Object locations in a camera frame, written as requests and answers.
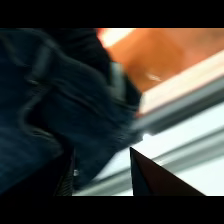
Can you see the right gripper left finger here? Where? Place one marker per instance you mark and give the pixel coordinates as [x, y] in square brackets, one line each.
[50, 181]

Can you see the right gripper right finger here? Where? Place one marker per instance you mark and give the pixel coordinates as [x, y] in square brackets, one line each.
[150, 180]

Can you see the dark blue jeans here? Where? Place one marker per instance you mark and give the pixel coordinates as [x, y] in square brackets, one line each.
[66, 100]

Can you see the silver frame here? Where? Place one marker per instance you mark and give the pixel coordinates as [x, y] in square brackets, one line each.
[180, 110]

